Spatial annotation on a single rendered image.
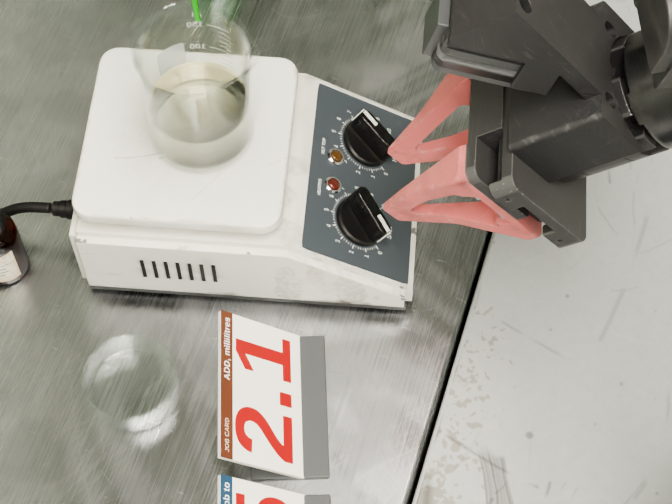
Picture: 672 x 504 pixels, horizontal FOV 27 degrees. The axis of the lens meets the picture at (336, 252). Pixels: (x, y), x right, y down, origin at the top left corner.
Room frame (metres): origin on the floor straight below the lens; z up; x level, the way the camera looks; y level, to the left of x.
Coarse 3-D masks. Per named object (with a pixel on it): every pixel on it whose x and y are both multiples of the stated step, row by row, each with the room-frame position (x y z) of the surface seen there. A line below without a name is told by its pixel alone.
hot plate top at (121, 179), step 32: (128, 64) 0.51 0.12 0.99; (288, 64) 0.51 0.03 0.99; (96, 96) 0.49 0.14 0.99; (128, 96) 0.49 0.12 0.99; (256, 96) 0.49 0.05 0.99; (288, 96) 0.49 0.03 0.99; (96, 128) 0.46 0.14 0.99; (128, 128) 0.46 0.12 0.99; (256, 128) 0.46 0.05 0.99; (288, 128) 0.46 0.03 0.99; (96, 160) 0.44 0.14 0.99; (128, 160) 0.44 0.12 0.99; (160, 160) 0.44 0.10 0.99; (256, 160) 0.44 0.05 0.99; (288, 160) 0.44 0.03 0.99; (96, 192) 0.42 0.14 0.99; (128, 192) 0.42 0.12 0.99; (160, 192) 0.42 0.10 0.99; (192, 192) 0.42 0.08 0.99; (224, 192) 0.42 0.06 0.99; (256, 192) 0.42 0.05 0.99; (128, 224) 0.40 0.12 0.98; (160, 224) 0.40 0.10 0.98; (192, 224) 0.40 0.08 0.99; (224, 224) 0.40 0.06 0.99; (256, 224) 0.40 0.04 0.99
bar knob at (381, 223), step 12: (360, 192) 0.43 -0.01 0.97; (348, 204) 0.43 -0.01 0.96; (360, 204) 0.43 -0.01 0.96; (372, 204) 0.43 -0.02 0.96; (336, 216) 0.42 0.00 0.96; (348, 216) 0.42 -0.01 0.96; (360, 216) 0.42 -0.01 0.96; (372, 216) 0.42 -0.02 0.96; (384, 216) 0.42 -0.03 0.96; (348, 228) 0.42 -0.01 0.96; (360, 228) 0.42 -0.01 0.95; (372, 228) 0.41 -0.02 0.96; (384, 228) 0.41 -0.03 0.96; (360, 240) 0.41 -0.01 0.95; (372, 240) 0.41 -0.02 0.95
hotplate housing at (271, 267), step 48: (288, 192) 0.43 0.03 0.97; (96, 240) 0.40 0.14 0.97; (144, 240) 0.40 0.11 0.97; (192, 240) 0.40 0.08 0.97; (240, 240) 0.40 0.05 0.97; (288, 240) 0.40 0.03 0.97; (96, 288) 0.40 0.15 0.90; (144, 288) 0.40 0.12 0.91; (192, 288) 0.40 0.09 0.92; (240, 288) 0.39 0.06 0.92; (288, 288) 0.39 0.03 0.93; (336, 288) 0.39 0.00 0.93; (384, 288) 0.39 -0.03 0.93
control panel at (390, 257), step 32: (320, 96) 0.50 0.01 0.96; (352, 96) 0.51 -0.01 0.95; (320, 128) 0.48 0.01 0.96; (320, 160) 0.46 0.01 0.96; (352, 160) 0.46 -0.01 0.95; (320, 192) 0.44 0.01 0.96; (352, 192) 0.44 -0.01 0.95; (384, 192) 0.45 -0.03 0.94; (320, 224) 0.41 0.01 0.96; (352, 256) 0.40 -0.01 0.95; (384, 256) 0.41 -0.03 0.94
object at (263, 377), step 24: (240, 336) 0.36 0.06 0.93; (264, 336) 0.36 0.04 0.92; (288, 336) 0.37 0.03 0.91; (240, 360) 0.34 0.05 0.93; (264, 360) 0.35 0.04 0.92; (288, 360) 0.35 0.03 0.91; (240, 384) 0.33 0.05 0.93; (264, 384) 0.33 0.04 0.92; (288, 384) 0.34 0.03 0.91; (240, 408) 0.31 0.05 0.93; (264, 408) 0.32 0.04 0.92; (288, 408) 0.32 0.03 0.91; (240, 432) 0.30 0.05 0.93; (264, 432) 0.30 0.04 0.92; (288, 432) 0.31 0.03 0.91; (240, 456) 0.28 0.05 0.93; (264, 456) 0.29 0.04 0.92; (288, 456) 0.29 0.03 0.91
